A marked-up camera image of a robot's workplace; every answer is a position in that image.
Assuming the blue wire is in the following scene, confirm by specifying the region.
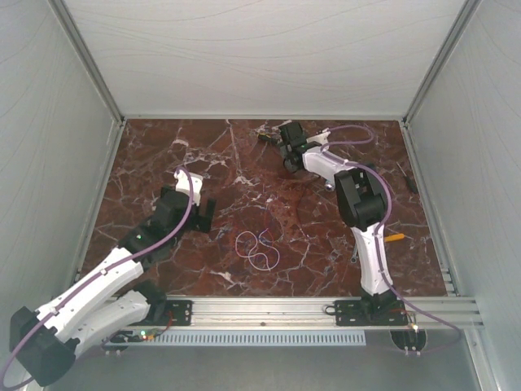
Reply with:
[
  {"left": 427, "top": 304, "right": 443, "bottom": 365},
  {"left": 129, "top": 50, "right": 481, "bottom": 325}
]
[{"left": 219, "top": 227, "right": 278, "bottom": 261}]

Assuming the white wire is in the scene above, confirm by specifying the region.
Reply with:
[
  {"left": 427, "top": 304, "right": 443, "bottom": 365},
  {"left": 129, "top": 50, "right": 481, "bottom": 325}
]
[{"left": 234, "top": 230, "right": 281, "bottom": 272}]

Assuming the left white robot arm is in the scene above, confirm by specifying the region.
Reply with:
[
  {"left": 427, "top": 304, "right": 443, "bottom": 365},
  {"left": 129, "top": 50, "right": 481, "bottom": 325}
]
[{"left": 7, "top": 175, "right": 216, "bottom": 387}]

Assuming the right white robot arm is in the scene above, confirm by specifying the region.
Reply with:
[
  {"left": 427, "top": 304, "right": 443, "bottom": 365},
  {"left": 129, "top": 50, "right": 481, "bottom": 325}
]
[{"left": 278, "top": 122, "right": 409, "bottom": 327}]

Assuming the black yellow screwdriver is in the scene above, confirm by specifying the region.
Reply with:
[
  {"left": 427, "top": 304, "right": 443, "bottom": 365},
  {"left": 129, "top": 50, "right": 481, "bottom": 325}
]
[{"left": 257, "top": 132, "right": 280, "bottom": 145}]

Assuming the silver wrench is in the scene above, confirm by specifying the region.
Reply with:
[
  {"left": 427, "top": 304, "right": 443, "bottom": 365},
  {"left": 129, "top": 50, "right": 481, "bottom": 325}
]
[{"left": 350, "top": 244, "right": 358, "bottom": 263}]

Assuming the small black screwdriver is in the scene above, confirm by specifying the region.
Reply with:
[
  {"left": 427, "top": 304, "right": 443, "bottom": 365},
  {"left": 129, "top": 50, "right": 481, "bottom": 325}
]
[{"left": 396, "top": 163, "right": 419, "bottom": 194}]

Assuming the small circuit board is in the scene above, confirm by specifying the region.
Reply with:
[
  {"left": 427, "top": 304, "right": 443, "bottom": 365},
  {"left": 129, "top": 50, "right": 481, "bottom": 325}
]
[{"left": 138, "top": 328, "right": 163, "bottom": 341}]

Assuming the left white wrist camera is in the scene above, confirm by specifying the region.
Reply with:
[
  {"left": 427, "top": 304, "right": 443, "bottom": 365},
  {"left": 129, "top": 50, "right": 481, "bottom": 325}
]
[{"left": 174, "top": 171, "right": 204, "bottom": 206}]

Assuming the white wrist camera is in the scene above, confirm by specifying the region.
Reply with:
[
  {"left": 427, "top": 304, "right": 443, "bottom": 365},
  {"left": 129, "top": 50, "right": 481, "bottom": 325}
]
[
  {"left": 174, "top": 171, "right": 204, "bottom": 206},
  {"left": 306, "top": 128, "right": 331, "bottom": 145}
]

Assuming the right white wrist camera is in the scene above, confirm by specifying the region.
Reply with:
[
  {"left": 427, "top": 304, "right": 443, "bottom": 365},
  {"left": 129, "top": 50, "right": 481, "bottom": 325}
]
[{"left": 306, "top": 128, "right": 331, "bottom": 145}]

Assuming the left black mount plate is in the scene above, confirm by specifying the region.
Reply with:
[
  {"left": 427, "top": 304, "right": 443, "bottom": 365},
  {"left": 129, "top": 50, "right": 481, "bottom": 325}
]
[{"left": 151, "top": 299, "right": 193, "bottom": 327}]

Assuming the black mount plate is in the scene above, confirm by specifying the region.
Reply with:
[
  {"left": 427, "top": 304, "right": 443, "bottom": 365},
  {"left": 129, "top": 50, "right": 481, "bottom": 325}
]
[
  {"left": 151, "top": 299, "right": 193, "bottom": 327},
  {"left": 323, "top": 300, "right": 409, "bottom": 327}
]

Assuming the yellow handled tool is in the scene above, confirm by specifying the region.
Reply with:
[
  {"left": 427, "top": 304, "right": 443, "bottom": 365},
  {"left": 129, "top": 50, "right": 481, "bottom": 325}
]
[{"left": 384, "top": 233, "right": 405, "bottom": 243}]

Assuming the grey slotted cable duct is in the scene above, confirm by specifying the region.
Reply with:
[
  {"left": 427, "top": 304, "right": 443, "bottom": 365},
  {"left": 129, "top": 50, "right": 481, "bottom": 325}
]
[{"left": 151, "top": 329, "right": 366, "bottom": 347}]

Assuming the right black mount plate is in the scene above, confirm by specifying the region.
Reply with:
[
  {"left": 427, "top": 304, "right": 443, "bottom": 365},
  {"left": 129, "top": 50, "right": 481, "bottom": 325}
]
[{"left": 323, "top": 300, "right": 409, "bottom": 327}]

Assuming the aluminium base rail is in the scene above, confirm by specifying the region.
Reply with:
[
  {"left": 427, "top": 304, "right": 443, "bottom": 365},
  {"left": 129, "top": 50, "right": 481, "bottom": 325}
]
[{"left": 44, "top": 296, "right": 485, "bottom": 331}]

